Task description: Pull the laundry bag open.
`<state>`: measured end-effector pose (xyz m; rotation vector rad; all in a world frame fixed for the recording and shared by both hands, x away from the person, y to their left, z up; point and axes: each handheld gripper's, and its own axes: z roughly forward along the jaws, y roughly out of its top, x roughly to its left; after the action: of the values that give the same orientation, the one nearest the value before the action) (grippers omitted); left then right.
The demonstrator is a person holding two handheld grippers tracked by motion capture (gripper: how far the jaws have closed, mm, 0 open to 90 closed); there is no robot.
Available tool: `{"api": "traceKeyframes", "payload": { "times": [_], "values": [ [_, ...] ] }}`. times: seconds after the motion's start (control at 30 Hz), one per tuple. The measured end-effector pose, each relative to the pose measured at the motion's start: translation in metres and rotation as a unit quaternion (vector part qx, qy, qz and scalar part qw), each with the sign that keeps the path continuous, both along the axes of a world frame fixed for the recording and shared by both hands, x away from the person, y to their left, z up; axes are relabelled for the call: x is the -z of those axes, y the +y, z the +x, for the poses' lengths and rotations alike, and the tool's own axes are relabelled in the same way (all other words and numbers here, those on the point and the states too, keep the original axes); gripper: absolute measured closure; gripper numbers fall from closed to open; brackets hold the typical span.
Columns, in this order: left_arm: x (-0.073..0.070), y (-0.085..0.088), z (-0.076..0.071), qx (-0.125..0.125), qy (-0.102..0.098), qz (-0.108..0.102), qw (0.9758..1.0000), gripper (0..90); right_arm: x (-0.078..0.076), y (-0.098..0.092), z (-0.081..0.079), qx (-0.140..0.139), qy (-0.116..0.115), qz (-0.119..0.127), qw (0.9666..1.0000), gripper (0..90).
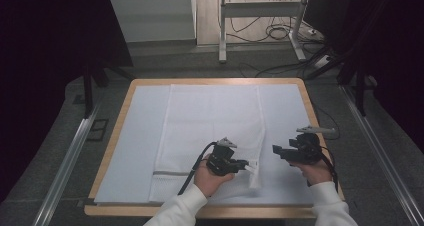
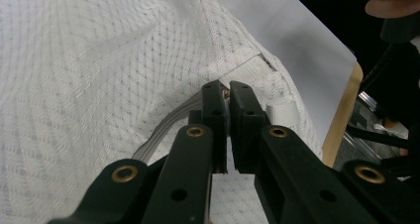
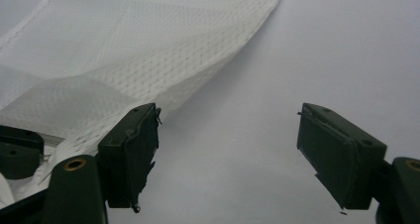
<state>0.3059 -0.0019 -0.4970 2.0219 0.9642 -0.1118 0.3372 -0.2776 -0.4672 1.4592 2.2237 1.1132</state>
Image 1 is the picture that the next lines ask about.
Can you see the white power strip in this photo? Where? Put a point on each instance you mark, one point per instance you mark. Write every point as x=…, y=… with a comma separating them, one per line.
x=322, y=61

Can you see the black floor plate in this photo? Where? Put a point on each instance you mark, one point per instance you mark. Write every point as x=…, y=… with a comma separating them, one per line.
x=98, y=129

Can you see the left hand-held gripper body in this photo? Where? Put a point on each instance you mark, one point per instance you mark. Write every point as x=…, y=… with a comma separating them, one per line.
x=221, y=157

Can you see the white cabinet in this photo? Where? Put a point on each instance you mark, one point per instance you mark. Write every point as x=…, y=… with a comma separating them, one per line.
x=150, y=16

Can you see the white mesh laundry bag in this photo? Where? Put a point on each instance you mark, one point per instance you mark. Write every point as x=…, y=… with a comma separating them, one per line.
x=206, y=119

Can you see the person's right hand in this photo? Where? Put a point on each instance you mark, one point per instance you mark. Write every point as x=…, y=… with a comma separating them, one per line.
x=313, y=172

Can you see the aluminium floor rail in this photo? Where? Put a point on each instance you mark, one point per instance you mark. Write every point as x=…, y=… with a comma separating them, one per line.
x=66, y=166
x=380, y=152

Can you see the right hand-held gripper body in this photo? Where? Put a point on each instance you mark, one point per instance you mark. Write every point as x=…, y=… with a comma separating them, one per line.
x=306, y=147

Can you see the person's left hand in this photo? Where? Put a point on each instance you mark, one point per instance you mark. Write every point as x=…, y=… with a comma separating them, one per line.
x=206, y=181

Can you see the wooden-edged table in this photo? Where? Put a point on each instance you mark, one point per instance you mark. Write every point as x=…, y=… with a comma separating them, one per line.
x=200, y=212

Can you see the black metal stand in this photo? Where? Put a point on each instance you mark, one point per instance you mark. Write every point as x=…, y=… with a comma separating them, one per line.
x=88, y=89
x=360, y=89

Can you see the white metal desk frame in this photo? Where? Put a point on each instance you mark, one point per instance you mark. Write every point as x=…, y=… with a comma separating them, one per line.
x=260, y=9

